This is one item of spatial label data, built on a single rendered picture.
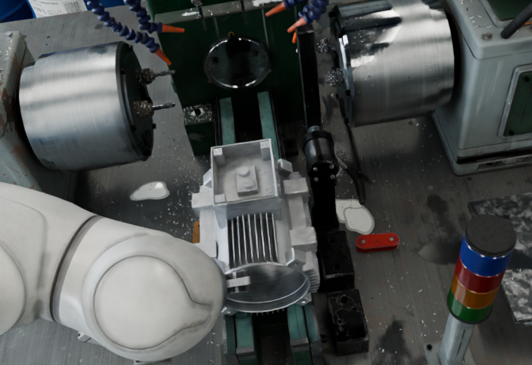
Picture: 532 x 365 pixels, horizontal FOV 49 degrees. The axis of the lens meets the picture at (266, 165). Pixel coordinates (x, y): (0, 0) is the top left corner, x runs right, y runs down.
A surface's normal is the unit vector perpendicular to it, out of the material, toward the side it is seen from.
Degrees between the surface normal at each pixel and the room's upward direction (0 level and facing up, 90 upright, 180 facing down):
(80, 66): 10
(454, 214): 0
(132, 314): 39
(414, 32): 28
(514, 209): 0
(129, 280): 23
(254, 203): 90
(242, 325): 0
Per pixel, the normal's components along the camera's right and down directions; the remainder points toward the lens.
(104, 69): -0.09, -0.39
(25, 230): 0.52, -0.57
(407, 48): -0.02, 0.06
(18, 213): 0.26, -0.82
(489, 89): 0.10, 0.75
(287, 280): -0.68, -0.43
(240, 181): -0.13, -0.63
